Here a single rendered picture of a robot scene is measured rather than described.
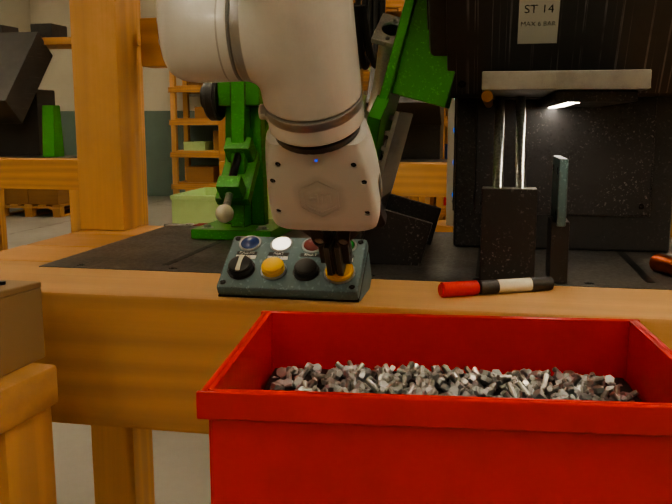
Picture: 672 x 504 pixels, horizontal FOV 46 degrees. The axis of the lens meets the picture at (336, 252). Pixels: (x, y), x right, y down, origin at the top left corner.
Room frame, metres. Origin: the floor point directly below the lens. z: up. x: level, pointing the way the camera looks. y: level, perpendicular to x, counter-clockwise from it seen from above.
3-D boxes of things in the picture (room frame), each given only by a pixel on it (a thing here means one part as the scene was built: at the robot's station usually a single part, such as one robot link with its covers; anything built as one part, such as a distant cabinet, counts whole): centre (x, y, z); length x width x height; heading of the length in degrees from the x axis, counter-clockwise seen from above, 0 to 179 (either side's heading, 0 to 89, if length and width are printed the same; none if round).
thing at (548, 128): (1.22, -0.33, 1.07); 0.30 x 0.18 x 0.34; 79
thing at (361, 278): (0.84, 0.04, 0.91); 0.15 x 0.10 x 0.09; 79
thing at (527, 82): (0.99, -0.26, 1.11); 0.39 x 0.16 x 0.03; 169
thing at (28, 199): (9.81, 3.47, 0.22); 1.20 x 0.81 x 0.44; 170
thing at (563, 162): (0.93, -0.26, 0.97); 0.10 x 0.02 x 0.14; 169
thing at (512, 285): (0.83, -0.17, 0.91); 0.13 x 0.02 x 0.02; 106
